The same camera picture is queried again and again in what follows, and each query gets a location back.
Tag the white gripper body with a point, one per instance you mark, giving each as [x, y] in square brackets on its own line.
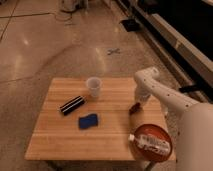
[141, 95]

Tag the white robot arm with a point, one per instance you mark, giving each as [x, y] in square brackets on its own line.
[195, 140]

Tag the red bowl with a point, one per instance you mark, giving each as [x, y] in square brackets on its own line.
[157, 131]

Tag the white tube with label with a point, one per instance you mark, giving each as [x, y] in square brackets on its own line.
[151, 143]

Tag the blue sponge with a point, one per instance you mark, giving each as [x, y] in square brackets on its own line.
[88, 121]

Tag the black striped rectangular box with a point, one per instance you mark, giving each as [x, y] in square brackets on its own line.
[71, 105]

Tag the wooden table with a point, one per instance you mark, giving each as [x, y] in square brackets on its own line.
[74, 126]

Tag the black floor mat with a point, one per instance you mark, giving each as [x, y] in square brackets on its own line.
[130, 25]

